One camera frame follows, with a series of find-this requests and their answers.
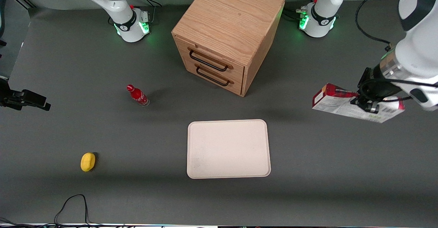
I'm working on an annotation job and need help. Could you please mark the black curved stand part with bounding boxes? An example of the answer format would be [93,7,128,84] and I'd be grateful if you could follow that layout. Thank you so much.
[0,0,11,48]

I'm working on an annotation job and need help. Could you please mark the black left arm base cables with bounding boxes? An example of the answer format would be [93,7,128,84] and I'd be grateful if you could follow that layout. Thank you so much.
[283,7,308,22]

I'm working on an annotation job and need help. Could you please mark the dark grey table mat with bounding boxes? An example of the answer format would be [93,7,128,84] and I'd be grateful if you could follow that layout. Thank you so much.
[0,0,438,226]

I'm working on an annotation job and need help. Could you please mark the black looped cable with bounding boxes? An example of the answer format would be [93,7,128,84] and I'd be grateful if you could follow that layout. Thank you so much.
[54,194,103,227]

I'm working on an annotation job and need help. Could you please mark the beige plastic tray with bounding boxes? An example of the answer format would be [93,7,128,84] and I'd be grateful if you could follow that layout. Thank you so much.
[187,119,271,179]

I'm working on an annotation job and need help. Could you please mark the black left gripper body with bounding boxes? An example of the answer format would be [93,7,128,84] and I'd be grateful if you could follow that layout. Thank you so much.
[358,65,402,102]

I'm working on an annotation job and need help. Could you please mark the yellow lemon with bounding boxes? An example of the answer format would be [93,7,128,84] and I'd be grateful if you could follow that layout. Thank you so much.
[80,152,96,172]

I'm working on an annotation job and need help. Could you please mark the red cookie box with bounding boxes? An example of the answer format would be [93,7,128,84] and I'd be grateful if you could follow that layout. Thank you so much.
[311,83,406,124]

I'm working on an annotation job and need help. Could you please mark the black metal drawer handle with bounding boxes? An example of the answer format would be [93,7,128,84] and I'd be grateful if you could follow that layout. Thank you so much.
[189,50,229,72]
[196,66,230,87]

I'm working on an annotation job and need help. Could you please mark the black cable bundle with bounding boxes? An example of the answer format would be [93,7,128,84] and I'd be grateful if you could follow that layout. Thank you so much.
[0,217,52,228]

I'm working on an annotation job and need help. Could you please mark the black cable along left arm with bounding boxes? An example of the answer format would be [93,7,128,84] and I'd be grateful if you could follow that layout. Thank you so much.
[355,0,413,45]

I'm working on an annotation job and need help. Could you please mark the red cola bottle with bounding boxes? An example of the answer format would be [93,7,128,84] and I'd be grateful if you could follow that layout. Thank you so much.
[126,84,150,107]

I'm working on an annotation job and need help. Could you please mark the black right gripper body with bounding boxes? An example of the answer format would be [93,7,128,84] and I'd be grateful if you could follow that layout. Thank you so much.
[0,79,16,110]

